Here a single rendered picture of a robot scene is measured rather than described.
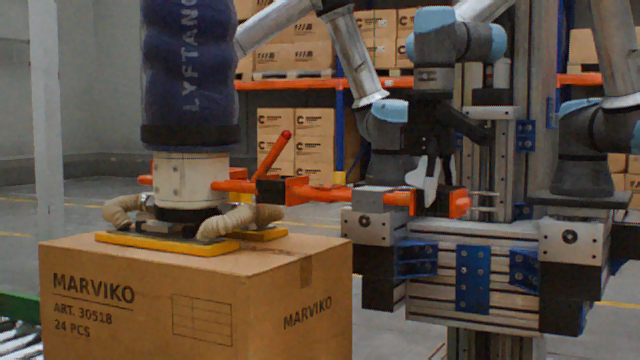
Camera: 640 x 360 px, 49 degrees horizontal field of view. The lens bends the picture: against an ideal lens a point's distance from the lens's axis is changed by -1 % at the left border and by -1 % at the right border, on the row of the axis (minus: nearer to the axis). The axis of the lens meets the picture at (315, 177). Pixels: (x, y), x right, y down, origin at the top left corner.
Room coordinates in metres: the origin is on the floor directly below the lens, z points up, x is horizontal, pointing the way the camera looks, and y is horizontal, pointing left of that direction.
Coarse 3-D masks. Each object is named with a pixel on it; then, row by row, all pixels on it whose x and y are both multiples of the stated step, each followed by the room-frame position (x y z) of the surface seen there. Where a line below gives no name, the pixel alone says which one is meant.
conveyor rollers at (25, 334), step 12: (0, 324) 2.21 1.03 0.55; (12, 324) 2.23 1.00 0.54; (24, 324) 2.26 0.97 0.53; (0, 336) 2.10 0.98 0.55; (12, 336) 2.12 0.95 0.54; (24, 336) 2.09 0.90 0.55; (36, 336) 2.10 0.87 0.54; (0, 348) 1.99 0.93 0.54; (12, 348) 2.02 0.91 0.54; (24, 348) 1.97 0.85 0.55; (36, 348) 2.00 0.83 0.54
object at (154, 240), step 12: (132, 228) 1.59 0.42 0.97; (192, 228) 1.47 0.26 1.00; (96, 240) 1.56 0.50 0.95; (108, 240) 1.54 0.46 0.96; (120, 240) 1.52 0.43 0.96; (132, 240) 1.50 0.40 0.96; (144, 240) 1.48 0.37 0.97; (156, 240) 1.47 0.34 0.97; (168, 240) 1.47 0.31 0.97; (180, 240) 1.45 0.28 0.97; (192, 240) 1.45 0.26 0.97; (216, 240) 1.45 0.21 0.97; (228, 240) 1.47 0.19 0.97; (180, 252) 1.43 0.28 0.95; (192, 252) 1.41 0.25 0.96; (204, 252) 1.39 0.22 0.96; (216, 252) 1.41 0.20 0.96; (228, 252) 1.44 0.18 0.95
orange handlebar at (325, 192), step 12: (240, 168) 1.83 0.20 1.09; (144, 180) 1.64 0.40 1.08; (228, 180) 1.56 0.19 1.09; (240, 180) 1.55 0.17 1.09; (240, 192) 1.49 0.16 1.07; (252, 192) 1.48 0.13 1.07; (300, 192) 1.41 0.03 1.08; (312, 192) 1.40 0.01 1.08; (324, 192) 1.38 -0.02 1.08; (336, 192) 1.37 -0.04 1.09; (348, 192) 1.36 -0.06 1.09; (396, 192) 1.35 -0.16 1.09; (408, 192) 1.34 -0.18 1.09; (396, 204) 1.30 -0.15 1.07; (408, 204) 1.29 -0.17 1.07; (456, 204) 1.24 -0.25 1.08; (468, 204) 1.25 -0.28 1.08
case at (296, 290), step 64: (64, 256) 1.51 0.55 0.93; (128, 256) 1.41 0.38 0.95; (192, 256) 1.41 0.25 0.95; (256, 256) 1.41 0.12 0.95; (320, 256) 1.47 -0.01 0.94; (64, 320) 1.52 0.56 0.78; (128, 320) 1.41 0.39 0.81; (192, 320) 1.32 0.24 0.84; (256, 320) 1.27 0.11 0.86; (320, 320) 1.47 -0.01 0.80
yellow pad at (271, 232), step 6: (258, 228) 1.59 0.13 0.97; (264, 228) 1.60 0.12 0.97; (270, 228) 1.61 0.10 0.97; (276, 228) 1.62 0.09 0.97; (282, 228) 1.62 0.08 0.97; (228, 234) 1.60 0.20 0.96; (234, 234) 1.59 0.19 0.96; (240, 234) 1.59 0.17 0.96; (246, 234) 1.58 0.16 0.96; (252, 234) 1.57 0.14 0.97; (258, 234) 1.56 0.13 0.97; (264, 234) 1.55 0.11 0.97; (270, 234) 1.57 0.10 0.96; (276, 234) 1.59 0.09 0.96; (282, 234) 1.61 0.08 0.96; (252, 240) 1.57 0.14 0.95; (258, 240) 1.56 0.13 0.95; (264, 240) 1.55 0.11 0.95
